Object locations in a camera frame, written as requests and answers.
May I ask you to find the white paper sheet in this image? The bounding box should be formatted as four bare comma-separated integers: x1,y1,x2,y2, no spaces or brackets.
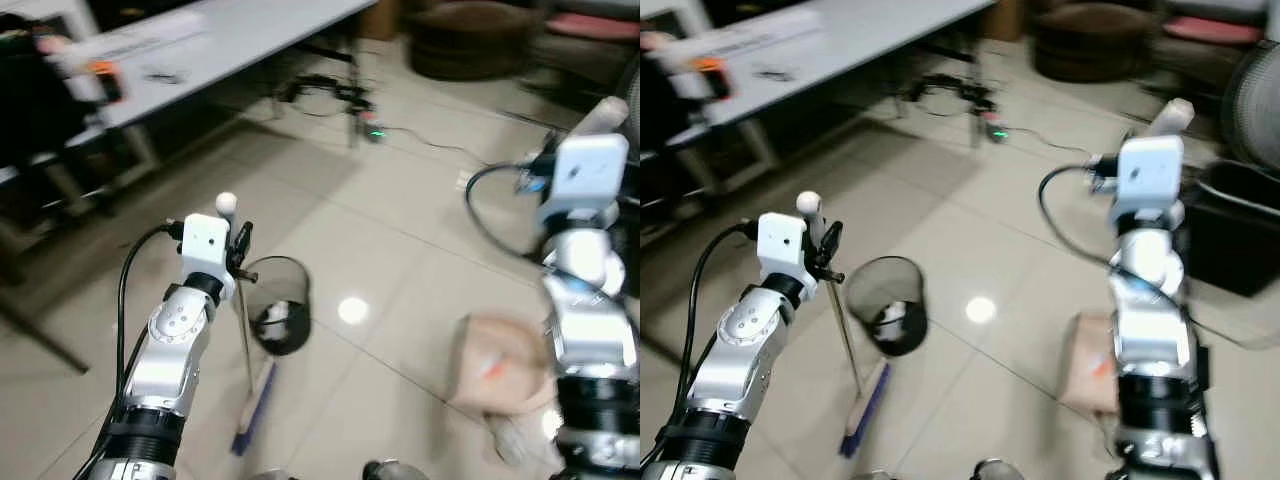
680,12,826,63
72,14,213,65

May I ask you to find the orange and black device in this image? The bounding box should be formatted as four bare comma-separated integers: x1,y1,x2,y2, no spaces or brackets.
87,58,125,103
696,56,733,101

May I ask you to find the broom with blue bristles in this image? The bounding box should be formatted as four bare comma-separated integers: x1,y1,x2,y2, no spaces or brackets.
797,191,894,460
216,192,280,458

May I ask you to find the round brown ottoman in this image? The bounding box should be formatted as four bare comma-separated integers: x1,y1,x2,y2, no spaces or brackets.
406,0,543,83
1028,0,1163,85

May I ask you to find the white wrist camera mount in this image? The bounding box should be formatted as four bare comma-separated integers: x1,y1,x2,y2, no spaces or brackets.
538,132,632,237
756,211,808,293
182,213,234,301
1108,134,1187,237

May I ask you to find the black mesh waste basket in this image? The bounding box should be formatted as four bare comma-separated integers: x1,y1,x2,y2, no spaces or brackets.
845,256,930,359
243,256,314,358

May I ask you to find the red seat cushion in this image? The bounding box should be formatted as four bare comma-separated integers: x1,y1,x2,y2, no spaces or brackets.
544,10,641,47
1163,14,1269,47

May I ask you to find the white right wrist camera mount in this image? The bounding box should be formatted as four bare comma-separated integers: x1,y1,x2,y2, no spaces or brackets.
1108,134,1187,237
538,132,632,237

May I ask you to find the long white table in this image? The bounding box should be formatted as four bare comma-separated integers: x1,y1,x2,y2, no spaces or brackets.
48,0,378,133
655,0,1001,129

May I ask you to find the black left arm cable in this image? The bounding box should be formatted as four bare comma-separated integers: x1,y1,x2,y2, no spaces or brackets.
680,220,761,406
112,221,187,406

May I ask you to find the black mesh office chair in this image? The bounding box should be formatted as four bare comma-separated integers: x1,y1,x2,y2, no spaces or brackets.
1224,40,1280,173

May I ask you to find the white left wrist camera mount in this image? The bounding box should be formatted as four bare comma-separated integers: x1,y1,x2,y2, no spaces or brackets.
182,213,234,301
756,211,808,293

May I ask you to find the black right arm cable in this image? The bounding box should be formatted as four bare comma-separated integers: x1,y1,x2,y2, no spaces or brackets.
464,162,549,269
1036,163,1116,269

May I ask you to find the black rectangular bin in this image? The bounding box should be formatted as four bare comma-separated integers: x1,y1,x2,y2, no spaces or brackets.
1183,160,1280,298

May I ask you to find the thin black floor cable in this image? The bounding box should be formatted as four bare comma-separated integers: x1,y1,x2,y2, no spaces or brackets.
385,125,493,169
1008,125,1101,161

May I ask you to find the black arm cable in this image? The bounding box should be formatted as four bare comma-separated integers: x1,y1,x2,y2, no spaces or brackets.
112,221,187,406
680,220,761,406
1036,163,1116,269
464,162,549,269

